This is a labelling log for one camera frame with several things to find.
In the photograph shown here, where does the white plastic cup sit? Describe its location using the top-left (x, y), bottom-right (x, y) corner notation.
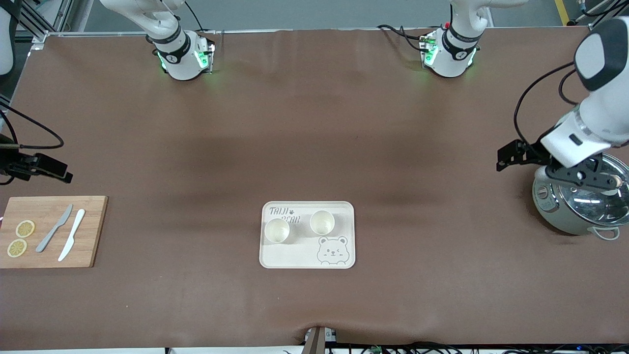
top-left (264, 218), bottom-right (290, 243)
top-left (310, 210), bottom-right (336, 236)

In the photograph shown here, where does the cream bear print tray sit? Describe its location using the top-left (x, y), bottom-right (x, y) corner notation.
top-left (259, 201), bottom-right (356, 269)

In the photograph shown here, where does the grey-green electric cooking pot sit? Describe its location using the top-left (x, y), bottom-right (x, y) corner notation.
top-left (532, 152), bottom-right (629, 240)

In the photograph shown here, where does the grey plastic knife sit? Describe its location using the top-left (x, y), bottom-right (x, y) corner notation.
top-left (36, 204), bottom-right (73, 253)

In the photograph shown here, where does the glass pot lid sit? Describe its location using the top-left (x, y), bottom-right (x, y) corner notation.
top-left (557, 153), bottom-right (629, 221)

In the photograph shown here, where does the white plastic knife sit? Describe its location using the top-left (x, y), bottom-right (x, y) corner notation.
top-left (58, 209), bottom-right (86, 262)

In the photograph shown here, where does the bamboo cutting board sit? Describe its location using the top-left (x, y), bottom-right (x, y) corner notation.
top-left (0, 196), bottom-right (109, 269)

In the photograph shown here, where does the brown table mat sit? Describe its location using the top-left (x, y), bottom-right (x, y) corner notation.
top-left (0, 29), bottom-right (629, 351)

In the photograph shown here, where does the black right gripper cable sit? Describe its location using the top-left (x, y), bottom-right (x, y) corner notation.
top-left (0, 101), bottom-right (65, 149)

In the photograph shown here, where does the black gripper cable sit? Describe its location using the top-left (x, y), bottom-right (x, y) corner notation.
top-left (514, 61), bottom-right (580, 148)
top-left (0, 101), bottom-right (65, 149)

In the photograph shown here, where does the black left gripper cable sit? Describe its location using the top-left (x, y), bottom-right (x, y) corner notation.
top-left (514, 61), bottom-right (580, 148)

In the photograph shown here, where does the aluminium frame rail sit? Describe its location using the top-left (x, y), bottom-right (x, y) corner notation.
top-left (565, 0), bottom-right (629, 29)
top-left (10, 0), bottom-right (74, 50)

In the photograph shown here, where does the black arm base cable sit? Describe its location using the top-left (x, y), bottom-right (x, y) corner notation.
top-left (184, 0), bottom-right (208, 33)
top-left (377, 24), bottom-right (434, 53)

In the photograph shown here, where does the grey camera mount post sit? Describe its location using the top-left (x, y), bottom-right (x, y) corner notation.
top-left (304, 325), bottom-right (338, 354)

